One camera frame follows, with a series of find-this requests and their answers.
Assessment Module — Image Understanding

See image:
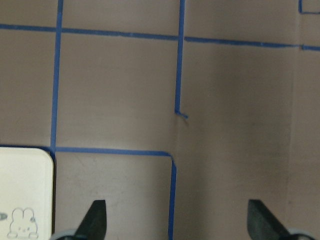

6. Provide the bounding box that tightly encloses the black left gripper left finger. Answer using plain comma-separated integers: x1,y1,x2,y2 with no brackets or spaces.
74,200,107,240

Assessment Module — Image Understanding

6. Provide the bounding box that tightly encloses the cream plastic tray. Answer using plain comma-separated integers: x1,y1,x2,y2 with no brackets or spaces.
0,147,54,240

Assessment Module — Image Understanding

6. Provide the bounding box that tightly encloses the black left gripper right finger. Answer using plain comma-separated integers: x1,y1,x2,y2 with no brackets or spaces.
247,199,290,240

